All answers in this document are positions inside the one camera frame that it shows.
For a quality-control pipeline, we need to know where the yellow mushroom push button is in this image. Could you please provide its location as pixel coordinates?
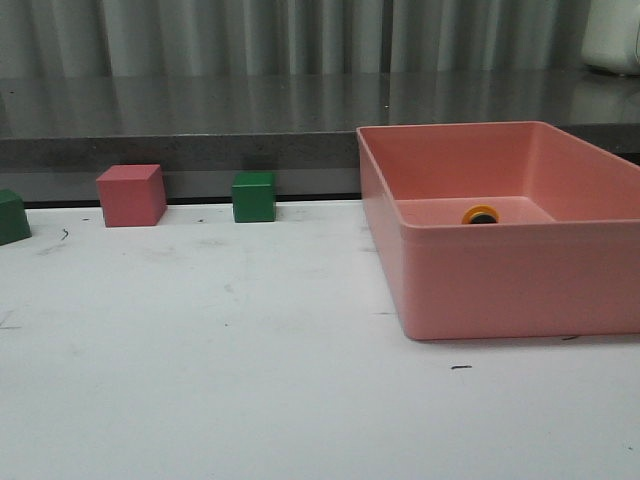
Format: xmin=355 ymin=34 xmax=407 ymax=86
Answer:
xmin=461 ymin=205 xmax=499 ymax=225

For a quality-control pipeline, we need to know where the green cube middle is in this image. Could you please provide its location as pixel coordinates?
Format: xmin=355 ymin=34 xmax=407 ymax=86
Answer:
xmin=232 ymin=172 xmax=276 ymax=223

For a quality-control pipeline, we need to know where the green cube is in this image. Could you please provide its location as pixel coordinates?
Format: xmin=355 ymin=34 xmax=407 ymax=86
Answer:
xmin=232 ymin=172 xmax=276 ymax=223
xmin=0 ymin=189 xmax=32 ymax=245

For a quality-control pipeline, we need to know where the pink plastic bin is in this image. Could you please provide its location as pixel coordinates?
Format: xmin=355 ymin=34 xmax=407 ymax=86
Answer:
xmin=357 ymin=121 xmax=639 ymax=340

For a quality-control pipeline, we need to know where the pink cube near counter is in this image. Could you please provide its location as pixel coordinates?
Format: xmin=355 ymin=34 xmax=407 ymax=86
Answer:
xmin=96 ymin=164 xmax=167 ymax=228

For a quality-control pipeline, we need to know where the grey stone counter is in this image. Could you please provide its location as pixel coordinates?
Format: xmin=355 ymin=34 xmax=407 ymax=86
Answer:
xmin=1 ymin=69 xmax=639 ymax=206

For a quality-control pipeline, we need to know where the green cube left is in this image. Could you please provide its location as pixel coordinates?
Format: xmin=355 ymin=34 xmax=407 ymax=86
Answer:
xmin=0 ymin=189 xmax=32 ymax=245

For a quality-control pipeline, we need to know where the white appliance on counter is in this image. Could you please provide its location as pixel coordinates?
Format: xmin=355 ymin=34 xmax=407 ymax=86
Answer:
xmin=581 ymin=0 xmax=639 ymax=76

